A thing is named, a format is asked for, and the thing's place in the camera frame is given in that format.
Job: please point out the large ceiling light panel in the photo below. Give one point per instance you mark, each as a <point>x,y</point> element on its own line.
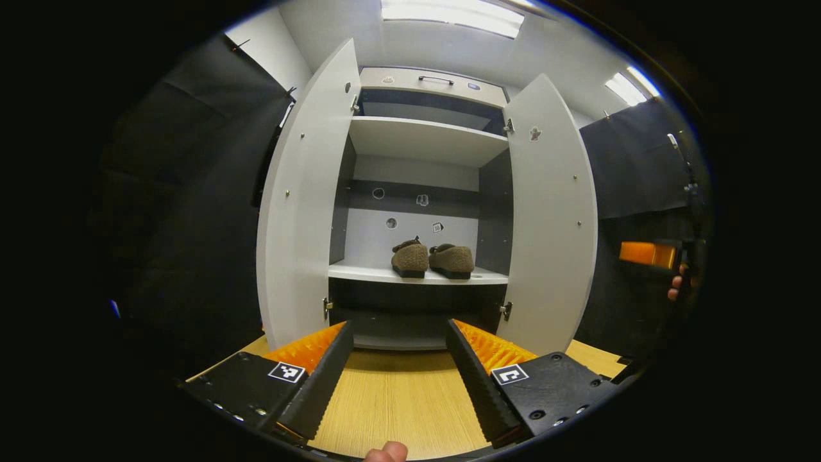
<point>449,14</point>

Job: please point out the white shoe cabinet door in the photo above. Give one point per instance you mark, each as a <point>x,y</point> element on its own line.
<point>301,224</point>
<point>551,224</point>

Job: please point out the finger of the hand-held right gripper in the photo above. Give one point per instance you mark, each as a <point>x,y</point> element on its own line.
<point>641,253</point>

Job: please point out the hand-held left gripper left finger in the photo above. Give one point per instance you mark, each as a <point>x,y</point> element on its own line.
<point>324,385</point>

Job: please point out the brown fuzzy shoe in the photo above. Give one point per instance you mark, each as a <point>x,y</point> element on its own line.
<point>452,260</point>
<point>410,260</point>

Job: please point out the small ceiling light panel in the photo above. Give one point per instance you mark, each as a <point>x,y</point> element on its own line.
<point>625,90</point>

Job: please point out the white cabinet drawer front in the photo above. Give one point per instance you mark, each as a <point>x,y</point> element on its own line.
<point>436,95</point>

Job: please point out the white and grey shoe cabinet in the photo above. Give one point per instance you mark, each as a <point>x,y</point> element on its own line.
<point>423,138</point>

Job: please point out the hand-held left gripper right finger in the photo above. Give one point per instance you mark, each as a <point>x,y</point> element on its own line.
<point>478,385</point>

